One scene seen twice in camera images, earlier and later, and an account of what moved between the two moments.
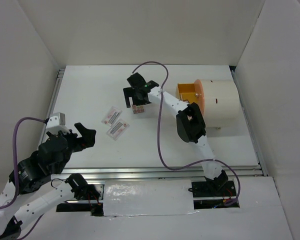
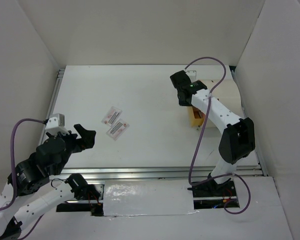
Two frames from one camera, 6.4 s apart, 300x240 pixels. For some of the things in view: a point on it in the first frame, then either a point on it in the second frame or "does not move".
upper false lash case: [111, 116] does not move
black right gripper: [130, 92] to [184, 103]
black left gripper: [88, 140] does not move
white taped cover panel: [132, 198] does not move
